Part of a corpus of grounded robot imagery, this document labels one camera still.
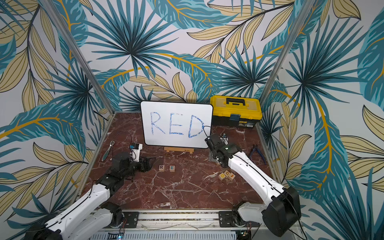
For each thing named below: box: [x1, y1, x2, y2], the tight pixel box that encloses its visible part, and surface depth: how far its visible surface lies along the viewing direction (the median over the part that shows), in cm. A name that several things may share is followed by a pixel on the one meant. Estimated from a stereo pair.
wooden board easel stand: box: [164, 146, 195, 154], surface depth 96 cm
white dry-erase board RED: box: [141, 100, 214, 149], surface depth 88 cm
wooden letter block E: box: [169, 165, 175, 173], surface depth 90 cm
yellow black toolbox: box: [210, 95, 263, 128], surface depth 103 cm
